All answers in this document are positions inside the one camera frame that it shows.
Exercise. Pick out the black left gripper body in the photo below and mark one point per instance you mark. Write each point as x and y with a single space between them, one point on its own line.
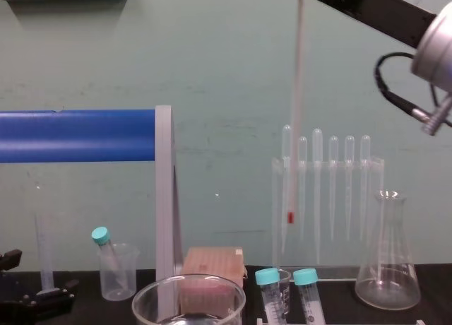
12 312

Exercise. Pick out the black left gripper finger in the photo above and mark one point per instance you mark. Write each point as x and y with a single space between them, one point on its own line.
53 296
11 260

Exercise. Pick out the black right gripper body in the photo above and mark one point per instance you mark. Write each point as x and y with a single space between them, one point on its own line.
392 14

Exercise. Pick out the white thermometer red tip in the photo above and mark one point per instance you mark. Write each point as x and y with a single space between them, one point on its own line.
299 92

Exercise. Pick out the right robot arm silver joint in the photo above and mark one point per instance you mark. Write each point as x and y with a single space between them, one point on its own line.
433 46

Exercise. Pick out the small clear plastic beaker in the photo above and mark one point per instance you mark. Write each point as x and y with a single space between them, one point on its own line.
125 275

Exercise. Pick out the teal capped centrifuge tube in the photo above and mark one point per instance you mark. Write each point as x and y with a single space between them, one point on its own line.
100 236
306 277
267 276

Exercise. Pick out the large glass beaker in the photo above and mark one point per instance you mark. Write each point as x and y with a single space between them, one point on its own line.
148 304

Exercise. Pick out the clear acrylic pipette rack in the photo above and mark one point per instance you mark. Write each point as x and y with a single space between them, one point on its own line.
378 176

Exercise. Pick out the white test tube rack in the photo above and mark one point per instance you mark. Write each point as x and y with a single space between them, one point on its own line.
420 321

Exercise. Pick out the clear graduated cylinder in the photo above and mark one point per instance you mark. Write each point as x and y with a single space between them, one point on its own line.
46 254

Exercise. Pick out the pale grey upright support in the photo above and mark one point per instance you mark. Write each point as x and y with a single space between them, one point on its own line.
165 198

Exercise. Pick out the long clear plastic pipette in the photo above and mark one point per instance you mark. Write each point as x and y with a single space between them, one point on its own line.
286 141

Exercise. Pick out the tan pipette tip box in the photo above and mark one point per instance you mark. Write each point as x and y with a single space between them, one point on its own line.
212 268

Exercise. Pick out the clear glass conical flask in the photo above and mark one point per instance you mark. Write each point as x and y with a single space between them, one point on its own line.
388 289

